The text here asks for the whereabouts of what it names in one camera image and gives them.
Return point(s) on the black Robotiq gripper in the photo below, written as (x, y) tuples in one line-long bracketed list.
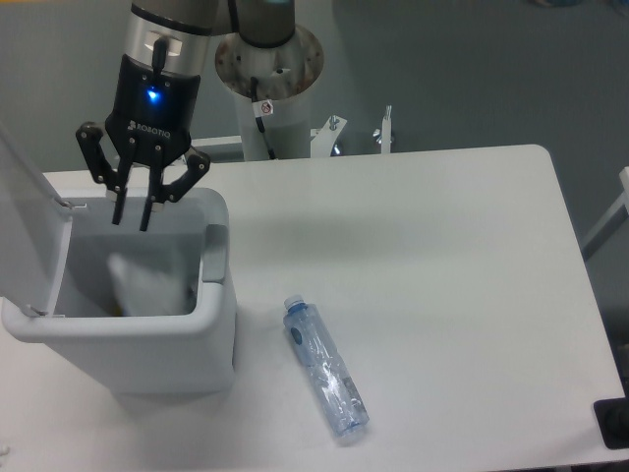
[(149, 125)]

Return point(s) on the white plastic bag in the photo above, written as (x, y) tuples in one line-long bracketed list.
[(160, 288)]

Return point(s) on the clear plastic water bottle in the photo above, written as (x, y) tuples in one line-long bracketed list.
[(334, 388)]

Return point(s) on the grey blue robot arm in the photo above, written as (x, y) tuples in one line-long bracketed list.
[(262, 24)]

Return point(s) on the white trash can lid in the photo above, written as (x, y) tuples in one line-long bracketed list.
[(35, 233)]

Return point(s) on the white plastic trash can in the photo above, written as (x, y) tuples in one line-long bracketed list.
[(190, 353)]

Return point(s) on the white clamp with bolt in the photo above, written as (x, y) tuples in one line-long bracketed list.
[(383, 136)]

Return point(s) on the black object at edge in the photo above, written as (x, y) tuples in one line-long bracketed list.
[(612, 416)]

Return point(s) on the white metal frame bracket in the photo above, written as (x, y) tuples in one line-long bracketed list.
[(221, 149)]

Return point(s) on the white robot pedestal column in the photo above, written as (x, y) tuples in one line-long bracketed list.
[(272, 90)]

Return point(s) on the white bracket with bolt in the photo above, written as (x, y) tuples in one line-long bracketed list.
[(325, 141)]

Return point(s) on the white frame at right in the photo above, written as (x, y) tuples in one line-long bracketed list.
[(610, 221)]

